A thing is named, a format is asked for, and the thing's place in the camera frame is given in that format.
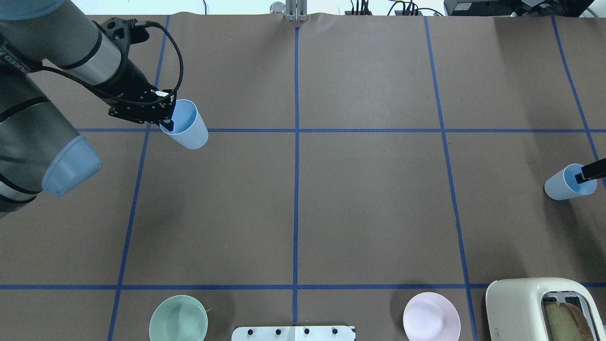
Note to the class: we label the cream toaster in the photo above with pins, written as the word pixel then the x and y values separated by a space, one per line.
pixel 542 309

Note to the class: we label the light blue cup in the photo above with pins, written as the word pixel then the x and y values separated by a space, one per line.
pixel 189 129
pixel 563 185

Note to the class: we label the pink bowl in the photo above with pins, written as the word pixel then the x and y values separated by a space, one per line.
pixel 431 317

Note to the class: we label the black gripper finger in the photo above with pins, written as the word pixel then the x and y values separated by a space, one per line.
pixel 593 171

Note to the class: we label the toast slice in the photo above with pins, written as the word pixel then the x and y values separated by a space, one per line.
pixel 566 322

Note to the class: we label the aluminium frame post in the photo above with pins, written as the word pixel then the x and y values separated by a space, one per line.
pixel 296 10

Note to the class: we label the small silver tape roll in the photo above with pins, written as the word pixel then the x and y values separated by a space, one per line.
pixel 277 8

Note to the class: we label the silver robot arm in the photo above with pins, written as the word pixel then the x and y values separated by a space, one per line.
pixel 51 48

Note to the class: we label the white camera pole base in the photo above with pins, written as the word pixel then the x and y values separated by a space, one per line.
pixel 295 333

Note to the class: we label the green bowl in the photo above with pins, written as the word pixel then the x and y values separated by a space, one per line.
pixel 179 318

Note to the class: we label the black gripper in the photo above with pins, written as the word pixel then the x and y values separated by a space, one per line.
pixel 127 81

